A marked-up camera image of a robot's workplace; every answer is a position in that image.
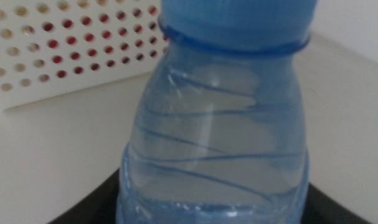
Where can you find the white perforated plastic basket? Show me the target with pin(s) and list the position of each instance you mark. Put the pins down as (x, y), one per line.
(52, 88)

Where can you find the red cola can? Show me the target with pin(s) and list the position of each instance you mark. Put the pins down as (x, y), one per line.
(53, 43)

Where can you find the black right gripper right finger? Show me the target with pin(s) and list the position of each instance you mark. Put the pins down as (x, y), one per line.
(325, 211)

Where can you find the clear water bottle blue cap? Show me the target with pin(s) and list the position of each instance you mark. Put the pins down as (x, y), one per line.
(220, 140)

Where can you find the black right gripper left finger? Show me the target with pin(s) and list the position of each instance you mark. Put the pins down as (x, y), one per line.
(95, 208)

